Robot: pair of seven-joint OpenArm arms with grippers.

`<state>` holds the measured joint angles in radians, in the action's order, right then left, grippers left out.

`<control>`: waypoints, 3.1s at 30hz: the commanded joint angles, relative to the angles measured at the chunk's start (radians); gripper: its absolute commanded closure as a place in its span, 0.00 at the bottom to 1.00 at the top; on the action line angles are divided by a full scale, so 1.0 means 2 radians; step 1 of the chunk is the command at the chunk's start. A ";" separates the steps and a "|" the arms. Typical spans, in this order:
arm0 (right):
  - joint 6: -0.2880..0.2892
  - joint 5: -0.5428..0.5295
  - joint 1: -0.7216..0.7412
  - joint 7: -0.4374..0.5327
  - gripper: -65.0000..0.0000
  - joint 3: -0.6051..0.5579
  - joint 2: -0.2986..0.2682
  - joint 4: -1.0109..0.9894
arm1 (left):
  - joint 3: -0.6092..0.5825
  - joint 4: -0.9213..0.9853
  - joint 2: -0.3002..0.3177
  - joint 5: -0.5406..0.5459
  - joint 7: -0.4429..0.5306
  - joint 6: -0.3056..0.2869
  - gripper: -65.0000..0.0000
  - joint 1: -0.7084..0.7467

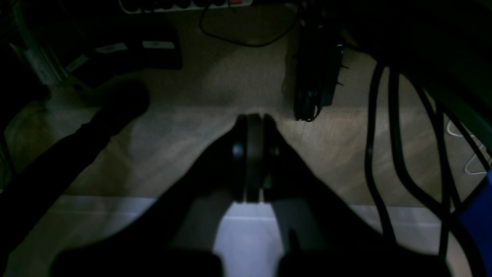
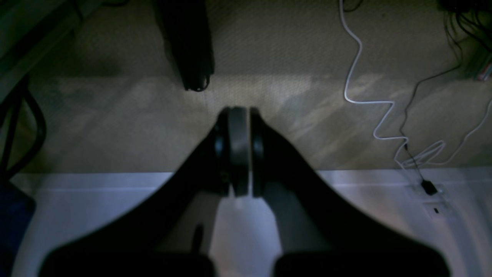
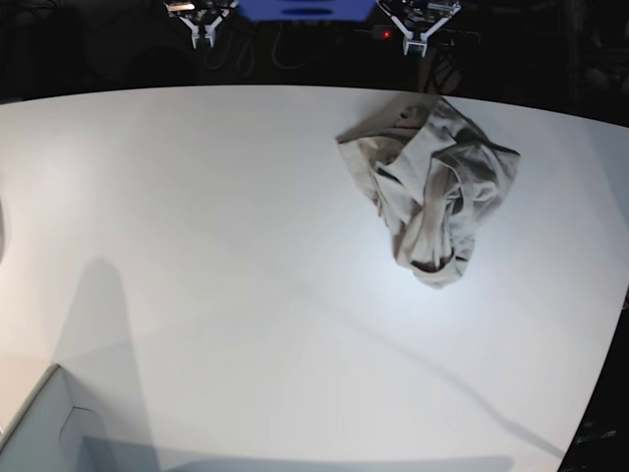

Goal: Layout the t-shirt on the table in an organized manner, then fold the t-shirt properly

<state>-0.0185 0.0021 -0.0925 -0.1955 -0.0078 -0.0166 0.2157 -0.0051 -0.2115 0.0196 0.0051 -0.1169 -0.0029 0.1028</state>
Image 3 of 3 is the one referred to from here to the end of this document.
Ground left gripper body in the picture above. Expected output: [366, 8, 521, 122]
[377, 0, 462, 55]

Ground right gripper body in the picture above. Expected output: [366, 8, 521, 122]
[164, 0, 237, 48]

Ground beige t-shirt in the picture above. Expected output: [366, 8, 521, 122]
[336, 96, 521, 289]

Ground black power strip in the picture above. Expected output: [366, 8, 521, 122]
[355, 25, 481, 41]

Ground blue box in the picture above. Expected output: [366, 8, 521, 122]
[239, 0, 376, 22]

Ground white cable loops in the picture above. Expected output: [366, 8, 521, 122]
[203, 19, 315, 75]

